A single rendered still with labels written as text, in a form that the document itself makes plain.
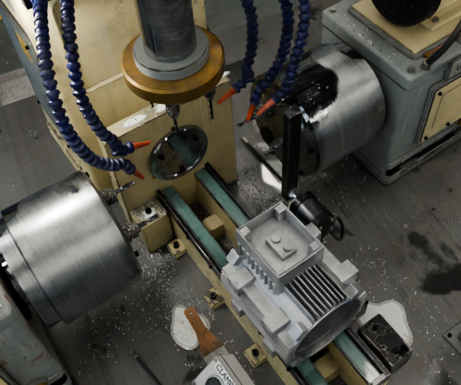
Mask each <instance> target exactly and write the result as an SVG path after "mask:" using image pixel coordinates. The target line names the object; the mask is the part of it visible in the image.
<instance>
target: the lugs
mask: <svg viewBox="0 0 461 385"><path fill-rule="evenodd" d="M226 259H227V261H228V262H229V263H230V264H231V266H238V265H239V264H240V262H241V261H242V260H243V254H242V253H240V252H239V251H238V248H232V249H231V251H230V253H229V254H228V255H227V256H226ZM343 291H344V292H345V293H346V294H347V295H348V296H349V297H350V298H351V299H358V298H359V296H360V295H361V294H362V293H363V292H364V289H363V288H362V287H361V286H360V285H359V284H358V283H357V282H354V283H349V284H348V285H347V287H346V288H345V289H344V290H343ZM355 321H356V319H355V318H354V319H353V320H352V321H351V323H350V324H349V325H348V326H347V327H346V328H349V327H350V326H351V325H352V324H353V323H354V322H355ZM346 328H345V329H346ZM308 332H309V330H308V329H307V328H306V326H305V325H304V324H303V323H302V322H295V323H294V324H293V326H292V327H291V328H290V329H289V330H288V331H287V333H288V334H289V336H290V337H291V338H292V339H293V341H300V340H302V339H303V337H304V336H305V335H306V334H307V333H308ZM303 360H304V359H303ZM303 360H300V361H297V360H295V361H293V362H292V363H290V364H291V366H292V367H296V366H298V365H300V364H301V363H302V361H303Z"/></svg>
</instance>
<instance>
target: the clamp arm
mask: <svg viewBox="0 0 461 385"><path fill-rule="evenodd" d="M301 120H302V110H301V109H300V108H299V107H298V106H297V105H295V106H293V107H292V108H290V109H288V110H286V111H285V112H283V136H282V197H283V198H284V199H285V201H288V200H290V199H291V197H292V196H291V195H290V193H291V194H292V195H293V194H295V191H296V192H298V170H299V157H300V145H301ZM293 190H295V191H293Z"/></svg>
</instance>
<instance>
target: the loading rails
mask: <svg viewBox="0 0 461 385"><path fill-rule="evenodd" d="M194 175H195V183H196V187H197V192H198V201H199V202H200V203H201V204H202V206H203V207H204V208H205V210H206V211H207V212H208V213H209V215H210V216H209V217H207V218H206V219H204V220H202V221H201V222H200V220H199V219H198V218H197V216H196V215H195V213H194V212H193V211H192V210H191V209H190V208H189V206H188V205H187V204H186V203H185V201H184V200H183V198H182V197H181V196H180V195H179V194H178V193H177V191H176V190H175V189H174V187H173V186H170V187H168V188H166V189H164V190H163V191H161V190H160V189H158V190H157V191H156V194H157V197H158V200H159V202H160V203H161V205H162V206H163V208H164V209H165V210H166V212H168V214H169V220H170V223H171V226H172V232H173V234H174V235H175V236H176V239H174V240H172V241H171V242H169V243H167V244H166V246H167V248H168V250H169V251H170V253H171V254H172V256H174V258H175V259H177V258H178V257H181V256H182V255H183V254H185V253H188V254H189V256H190V257H191V258H192V259H193V261H194V262H195V263H196V265H197V266H198V268H199V269H200V270H201V272H202V273H203V274H204V275H205V277H206V278H207V279H208V281H209V282H210V284H211V285H212V286H213V288H211V289H210V290H209V291H207V292H206V293H203V298H204V300H205V301H206V303H207V304H208V305H209V306H210V308H211V309H212V310H214V309H216V308H217V307H219V306H221V305H222V304H224V303H225V304H226V305H227V307H228V308H229V309H230V311H232V313H233V314H234V316H235V317H236V318H237V320H238V321H239V323H240V324H241V325H242V326H243V328H244V329H245V331H246V332H247V334H248V335H249V336H250V337H251V338H252V340H253V341H254V344H253V345H251V346H250V347H248V348H247V349H246V350H244V355H245V356H246V357H247V359H248V361H249V362H250V363H251V364H252V365H253V367H254V368H256V367H258V366H260V365H261V364H262V363H263V362H265V361H266V360H268V362H269V363H270V364H271V365H272V367H273V368H274V370H275V371H276V373H277V374H278V375H279V376H280V377H281V379H282V380H283V382H284V383H285V385H330V384H329V382H330V381H331V380H333V379H334V378H335V377H336V376H338V375H340V376H341V377H342V379H343V380H344V381H345V383H346V384H347V385H386V384H387V382H388V379H389V378H390V376H391V373H390V372H389V371H388V369H387V368H386V367H385V366H384V364H383V363H382V362H381V361H380V360H379V359H378V358H377V357H376V356H375V355H374V353H373V352H372V351H371V350H370V349H369V347H368V346H367V345H366V344H365V343H364V341H363V340H362V339H361V338H360V337H359V336H358V334H357V333H355V331H354V330H353V329H352V328H351V327H349V328H346V329H344V330H343V331H342V332H341V333H340V334H339V335H338V337H336V338H335V339H334V340H333V341H332V342H331V343H329V344H328V345H327V346H325V347H324V348H323V349H321V350H320V352H321V353H322V354H323V356H322V357H320V358H319V359H318V360H316V361H315V362H314V363H312V362H311V361H310V359H309V358H305V359H304V360H303V361H302V363H301V364H300V365H298V366H296V367H292V366H291V364H289V365H287V364H286V363H285V362H284V361H283V359H281V358H280V356H279V355H278V354H277V355H276V356H275V357H274V358H271V356H270V355H269V354H268V352H267V351H266V349H265V348H264V347H263V339H264V337H263V335H262V334H261V333H260V331H259V330H258V329H257V327H256V326H255V325H254V324H253V323H252V322H251V320H250V319H249V318H248V316H247V315H246V314H245V315H243V316H242V317H239V315H238V314H237V313H236V312H235V311H234V309H233V308H232V307H231V299H233V297H232V295H231V294H229V292H228V291H227V290H226V288H225V287H224V286H223V284H222V282H221V274H222V272H221V271H222V270H223V269H222V268H223V267H224V266H226V265H227V264H229V262H228V261H227V259H226V256H227V255H226V253H225V252H224V250H223V249H222V248H221V246H220V245H219V244H218V243H217V242H216V240H215V239H217V238H219V237H220V236H222V235H224V234H226V236H228V238H229V239H230V240H231V242H232V243H233V244H234V245H235V247H236V248H238V246H237V236H236V229H238V228H239V227H240V226H242V225H244V224H246V223H247V222H248V221H250V220H251V219H253V218H255V217H256V216H255V215H254V214H253V213H252V212H251V211H250V210H249V209H248V208H247V206H246V205H245V204H244V203H243V202H242V201H241V199H240V198H239V197H238V196H237V194H236V193H235V192H234V191H233V190H232V189H231V188H230V187H229V186H228V185H227V183H226V182H225V181H224V180H223V179H222V177H221V176H220V175H219V174H218V173H217V171H216V170H215V169H214V168H213V167H212V165H211V164H210V163H209V162H207V163H205V168H204V167H203V168H202V169H200V170H198V171H196V172H195V173H194Z"/></svg>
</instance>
